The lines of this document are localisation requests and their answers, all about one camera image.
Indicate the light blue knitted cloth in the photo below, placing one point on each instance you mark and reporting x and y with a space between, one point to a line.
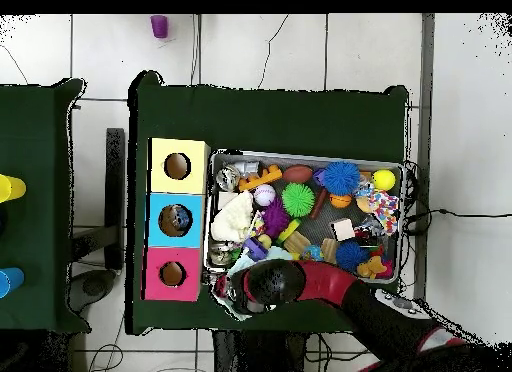
276 252

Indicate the cream knitted cloth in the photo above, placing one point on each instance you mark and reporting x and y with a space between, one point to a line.
234 220

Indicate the crushed clear plastic bottle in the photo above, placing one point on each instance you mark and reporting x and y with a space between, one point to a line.
178 220

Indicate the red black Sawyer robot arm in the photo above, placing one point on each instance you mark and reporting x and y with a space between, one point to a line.
328 278

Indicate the wooden box with three holes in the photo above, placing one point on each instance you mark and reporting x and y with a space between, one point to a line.
188 236

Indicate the shallow mesh bin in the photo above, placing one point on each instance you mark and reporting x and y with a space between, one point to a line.
276 160

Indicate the white baseball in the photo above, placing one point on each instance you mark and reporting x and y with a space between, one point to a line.
264 194

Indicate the orange plastic block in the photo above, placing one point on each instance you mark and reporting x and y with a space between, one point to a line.
258 182

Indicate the green spiky ball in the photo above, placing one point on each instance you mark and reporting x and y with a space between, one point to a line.
298 200

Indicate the dark grey oval pad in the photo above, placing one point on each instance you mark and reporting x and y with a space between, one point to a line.
94 288

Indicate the blue spiky ball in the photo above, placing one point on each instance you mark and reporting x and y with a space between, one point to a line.
350 256
341 178

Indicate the wooden cube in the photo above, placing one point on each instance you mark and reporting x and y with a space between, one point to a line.
343 230

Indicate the brown toy football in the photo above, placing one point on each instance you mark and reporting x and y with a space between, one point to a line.
298 174

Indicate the black upright stand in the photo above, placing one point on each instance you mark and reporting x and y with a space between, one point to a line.
115 188

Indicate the dark green tablecloth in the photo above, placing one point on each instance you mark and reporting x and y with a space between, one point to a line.
36 148
280 120

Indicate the colourful printed crumpled wrapper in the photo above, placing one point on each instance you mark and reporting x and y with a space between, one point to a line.
384 210

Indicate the yellow ball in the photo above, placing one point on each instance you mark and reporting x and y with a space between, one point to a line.
384 180

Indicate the blue cup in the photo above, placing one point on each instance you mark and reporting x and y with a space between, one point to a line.
12 279

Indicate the yellow cup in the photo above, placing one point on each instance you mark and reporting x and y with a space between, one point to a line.
14 188

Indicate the purple cup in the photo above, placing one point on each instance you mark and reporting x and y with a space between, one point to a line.
160 26

